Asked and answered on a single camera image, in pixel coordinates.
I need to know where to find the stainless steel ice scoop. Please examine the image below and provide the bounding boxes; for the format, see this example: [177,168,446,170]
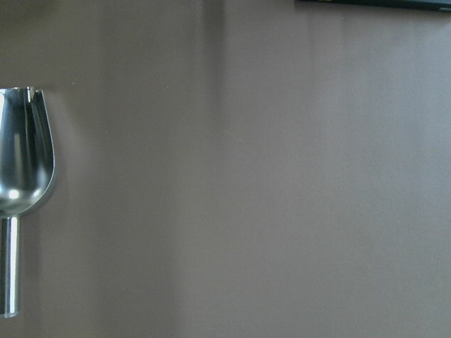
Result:
[1,87,55,318]

